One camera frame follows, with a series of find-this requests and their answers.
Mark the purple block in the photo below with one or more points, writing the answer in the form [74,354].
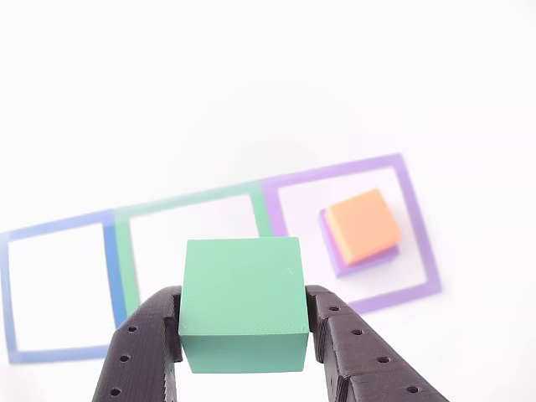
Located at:
[335,255]

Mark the green block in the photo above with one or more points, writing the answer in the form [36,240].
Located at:
[243,289]

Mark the orange block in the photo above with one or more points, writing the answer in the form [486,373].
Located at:
[362,224]

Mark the blue tape square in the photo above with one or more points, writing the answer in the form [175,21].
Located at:
[111,272]

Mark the green tape square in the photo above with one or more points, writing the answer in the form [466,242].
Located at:
[123,259]

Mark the purple tape square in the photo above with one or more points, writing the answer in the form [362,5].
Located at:
[419,243]

